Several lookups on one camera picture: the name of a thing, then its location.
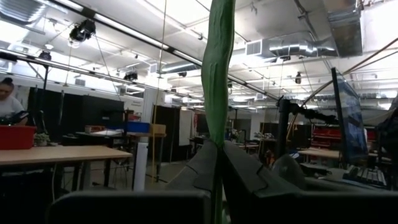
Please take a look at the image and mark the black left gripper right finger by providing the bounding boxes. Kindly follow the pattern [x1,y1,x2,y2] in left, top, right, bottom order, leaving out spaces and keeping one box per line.
[221,140,304,200]

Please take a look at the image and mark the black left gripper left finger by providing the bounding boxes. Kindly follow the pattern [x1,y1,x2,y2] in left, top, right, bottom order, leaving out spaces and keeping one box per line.
[166,139,218,193]

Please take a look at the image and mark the cardboard box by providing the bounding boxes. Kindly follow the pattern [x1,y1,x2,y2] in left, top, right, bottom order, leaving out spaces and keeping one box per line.
[149,123,167,136]

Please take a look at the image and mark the blue plastic bin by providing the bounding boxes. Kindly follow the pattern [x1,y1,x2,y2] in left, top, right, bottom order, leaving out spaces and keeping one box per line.
[125,121,151,134]

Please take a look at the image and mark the red tool cabinet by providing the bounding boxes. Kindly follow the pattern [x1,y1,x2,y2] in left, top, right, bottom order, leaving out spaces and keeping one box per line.
[310,126,379,149]

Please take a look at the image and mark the computer monitor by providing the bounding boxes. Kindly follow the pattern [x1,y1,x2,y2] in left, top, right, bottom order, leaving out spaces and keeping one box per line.
[330,67,370,166]

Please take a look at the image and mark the black keyboard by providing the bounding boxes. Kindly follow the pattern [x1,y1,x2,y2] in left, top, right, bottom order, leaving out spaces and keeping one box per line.
[343,164,389,188]

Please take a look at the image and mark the black partition panel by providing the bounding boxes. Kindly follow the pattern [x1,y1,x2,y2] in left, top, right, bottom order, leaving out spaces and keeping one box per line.
[27,86,126,146]

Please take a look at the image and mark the wooden desk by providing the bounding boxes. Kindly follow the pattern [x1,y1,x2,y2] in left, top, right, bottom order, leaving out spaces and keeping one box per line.
[0,145,134,192]

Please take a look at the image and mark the small potted plant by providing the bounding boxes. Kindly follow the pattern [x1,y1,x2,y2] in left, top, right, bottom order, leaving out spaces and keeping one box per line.
[33,132,51,147]

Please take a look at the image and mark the red plastic bin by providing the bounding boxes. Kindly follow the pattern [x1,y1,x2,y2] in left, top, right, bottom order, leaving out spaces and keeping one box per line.
[0,124,38,151]

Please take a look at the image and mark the person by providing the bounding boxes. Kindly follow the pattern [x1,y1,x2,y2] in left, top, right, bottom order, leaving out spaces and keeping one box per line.
[0,77,29,127]

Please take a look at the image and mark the thin hanging rope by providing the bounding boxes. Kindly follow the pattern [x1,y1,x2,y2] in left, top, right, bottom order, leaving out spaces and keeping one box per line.
[150,0,168,184]

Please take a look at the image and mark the black overhead camera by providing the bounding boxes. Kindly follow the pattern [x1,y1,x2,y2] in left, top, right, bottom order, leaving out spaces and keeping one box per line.
[68,19,97,44]
[123,70,139,82]
[38,50,53,62]

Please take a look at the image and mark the silver rectangular air duct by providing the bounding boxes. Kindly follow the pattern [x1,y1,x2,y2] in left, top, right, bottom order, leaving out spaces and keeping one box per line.
[245,0,364,59]

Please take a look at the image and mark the black overhead frame bar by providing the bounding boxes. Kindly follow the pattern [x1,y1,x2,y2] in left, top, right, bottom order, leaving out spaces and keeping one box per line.
[46,0,282,102]

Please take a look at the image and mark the black distant frame bar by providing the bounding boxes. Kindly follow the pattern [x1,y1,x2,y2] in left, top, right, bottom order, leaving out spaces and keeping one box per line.
[0,51,205,102]

